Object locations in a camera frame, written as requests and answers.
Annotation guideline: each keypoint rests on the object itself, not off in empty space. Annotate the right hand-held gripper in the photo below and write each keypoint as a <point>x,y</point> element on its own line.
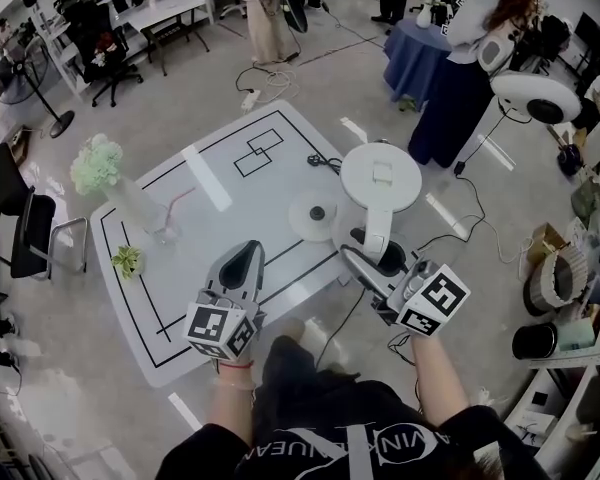
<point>440,293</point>

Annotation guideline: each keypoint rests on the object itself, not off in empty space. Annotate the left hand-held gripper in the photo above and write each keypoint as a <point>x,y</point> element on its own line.
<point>207,325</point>

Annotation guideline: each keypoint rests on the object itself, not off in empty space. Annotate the white round kettle base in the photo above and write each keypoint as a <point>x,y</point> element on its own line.
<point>302,223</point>

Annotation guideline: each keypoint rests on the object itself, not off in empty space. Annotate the white electric kettle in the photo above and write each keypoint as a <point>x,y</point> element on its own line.
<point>380,193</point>

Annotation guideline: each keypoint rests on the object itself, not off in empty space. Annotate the white metal shelving unit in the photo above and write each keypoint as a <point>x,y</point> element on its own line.
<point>595,368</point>

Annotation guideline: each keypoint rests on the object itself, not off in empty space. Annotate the person's right forearm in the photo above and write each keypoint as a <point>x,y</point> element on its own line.
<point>437,383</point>

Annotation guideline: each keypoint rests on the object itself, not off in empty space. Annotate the person's left forearm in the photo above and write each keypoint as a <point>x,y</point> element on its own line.
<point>232,410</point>

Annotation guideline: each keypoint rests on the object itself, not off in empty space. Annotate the dark purple vacuum cleaner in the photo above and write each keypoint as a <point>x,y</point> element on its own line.
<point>570,158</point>

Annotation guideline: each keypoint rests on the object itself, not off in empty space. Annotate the black pedestal fan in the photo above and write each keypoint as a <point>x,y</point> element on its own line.
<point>62,123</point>

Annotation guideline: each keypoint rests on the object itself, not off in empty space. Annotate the white desk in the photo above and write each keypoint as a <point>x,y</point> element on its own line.
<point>165,10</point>

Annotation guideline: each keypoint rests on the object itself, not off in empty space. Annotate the black round bin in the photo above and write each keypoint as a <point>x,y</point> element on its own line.
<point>532,342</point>

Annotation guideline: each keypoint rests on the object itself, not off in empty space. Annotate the white vase with pale flowers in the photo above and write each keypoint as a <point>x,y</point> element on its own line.
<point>97,165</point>

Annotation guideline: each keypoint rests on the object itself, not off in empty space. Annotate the small green potted plant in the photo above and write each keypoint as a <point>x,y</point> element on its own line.
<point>128,262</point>

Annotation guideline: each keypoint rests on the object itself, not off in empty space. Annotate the round table with blue cloth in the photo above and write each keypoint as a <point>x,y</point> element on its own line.
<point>412,63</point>

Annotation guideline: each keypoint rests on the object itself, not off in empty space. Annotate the person's black shorts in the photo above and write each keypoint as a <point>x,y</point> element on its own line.
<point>300,388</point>

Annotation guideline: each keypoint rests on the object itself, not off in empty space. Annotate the white power strip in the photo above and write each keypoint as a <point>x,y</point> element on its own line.
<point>250,101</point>

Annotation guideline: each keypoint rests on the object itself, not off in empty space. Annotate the black office chair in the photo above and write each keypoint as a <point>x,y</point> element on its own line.
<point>105,58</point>

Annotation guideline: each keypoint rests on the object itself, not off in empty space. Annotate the small white vase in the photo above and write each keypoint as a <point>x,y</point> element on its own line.
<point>424,15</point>

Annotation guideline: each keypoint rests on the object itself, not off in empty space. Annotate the person's black printed t-shirt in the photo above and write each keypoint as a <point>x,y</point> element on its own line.
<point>330,460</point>

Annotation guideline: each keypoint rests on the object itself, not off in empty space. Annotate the grey corrugated basket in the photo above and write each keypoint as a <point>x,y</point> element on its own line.
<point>537,293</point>

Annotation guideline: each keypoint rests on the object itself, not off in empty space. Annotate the white oval device on stand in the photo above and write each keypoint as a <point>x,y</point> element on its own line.
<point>515,93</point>

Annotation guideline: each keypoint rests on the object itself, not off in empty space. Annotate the person's beige shoe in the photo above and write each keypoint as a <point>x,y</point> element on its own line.
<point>292,329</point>

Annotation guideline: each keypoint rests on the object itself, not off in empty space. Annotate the brown cardboard box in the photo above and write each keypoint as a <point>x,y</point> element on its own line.
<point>545,243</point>

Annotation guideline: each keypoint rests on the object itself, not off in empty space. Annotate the black metal-frame chair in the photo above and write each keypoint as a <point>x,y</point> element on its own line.
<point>30,233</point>

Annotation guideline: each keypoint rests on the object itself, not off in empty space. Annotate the pale green container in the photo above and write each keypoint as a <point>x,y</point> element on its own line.
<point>575,335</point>

